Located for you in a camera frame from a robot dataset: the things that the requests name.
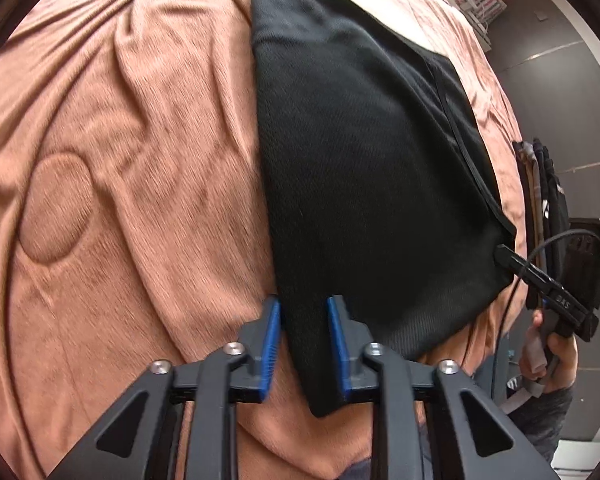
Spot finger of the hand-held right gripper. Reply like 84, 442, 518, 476
494, 243, 551, 286

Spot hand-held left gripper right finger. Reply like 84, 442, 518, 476
326, 295, 556, 480

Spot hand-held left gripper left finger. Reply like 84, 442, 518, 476
47, 297, 282, 480

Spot black tank top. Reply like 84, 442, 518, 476
250, 0, 518, 418

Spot person's right hand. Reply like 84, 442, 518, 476
520, 310, 578, 387

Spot person's grey patterned pants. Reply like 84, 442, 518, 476
330, 452, 376, 480

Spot white nightstand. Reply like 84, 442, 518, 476
450, 0, 493, 53

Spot orange blanket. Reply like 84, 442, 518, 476
0, 0, 526, 480

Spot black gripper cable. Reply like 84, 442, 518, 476
487, 230, 600, 401

